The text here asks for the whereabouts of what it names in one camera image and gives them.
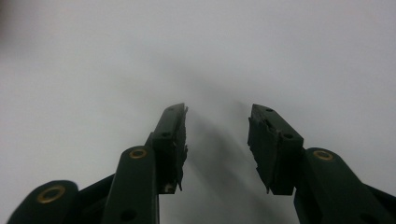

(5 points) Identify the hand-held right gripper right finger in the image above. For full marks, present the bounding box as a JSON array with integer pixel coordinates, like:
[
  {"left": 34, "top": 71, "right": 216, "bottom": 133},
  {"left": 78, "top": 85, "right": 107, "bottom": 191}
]
[{"left": 247, "top": 103, "right": 396, "bottom": 224}]

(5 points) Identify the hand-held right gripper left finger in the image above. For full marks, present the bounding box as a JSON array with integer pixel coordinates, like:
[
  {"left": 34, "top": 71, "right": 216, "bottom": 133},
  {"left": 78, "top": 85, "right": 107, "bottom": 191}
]
[{"left": 101, "top": 103, "right": 190, "bottom": 224}]

